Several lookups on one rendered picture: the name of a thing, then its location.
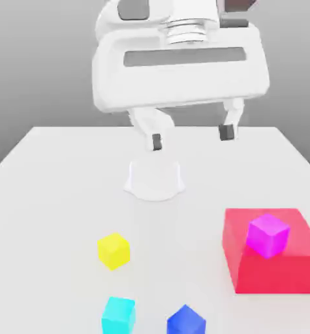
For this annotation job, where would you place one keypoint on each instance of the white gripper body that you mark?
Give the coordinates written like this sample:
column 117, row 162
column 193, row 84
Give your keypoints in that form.
column 175, row 81

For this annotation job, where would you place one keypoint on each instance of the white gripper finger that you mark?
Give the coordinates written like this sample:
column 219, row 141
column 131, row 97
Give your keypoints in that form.
column 147, row 125
column 231, row 120

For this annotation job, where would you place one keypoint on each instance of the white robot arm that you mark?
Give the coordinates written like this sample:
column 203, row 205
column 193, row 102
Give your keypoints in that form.
column 188, row 11

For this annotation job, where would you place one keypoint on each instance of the small magenta cube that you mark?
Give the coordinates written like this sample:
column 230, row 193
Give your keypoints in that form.
column 267, row 236

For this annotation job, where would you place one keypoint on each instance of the small yellow cube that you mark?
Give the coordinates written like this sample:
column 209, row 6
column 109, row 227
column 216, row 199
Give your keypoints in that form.
column 113, row 251

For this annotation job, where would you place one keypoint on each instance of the small cyan cube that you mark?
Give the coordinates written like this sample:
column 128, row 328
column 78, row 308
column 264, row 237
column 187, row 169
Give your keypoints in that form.
column 118, row 315

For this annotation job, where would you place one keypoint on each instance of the small blue cube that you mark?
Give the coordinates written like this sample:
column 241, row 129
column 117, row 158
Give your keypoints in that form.
column 185, row 322

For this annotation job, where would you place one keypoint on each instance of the large red box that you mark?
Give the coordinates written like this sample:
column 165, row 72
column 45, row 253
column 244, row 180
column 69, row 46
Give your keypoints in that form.
column 274, row 276

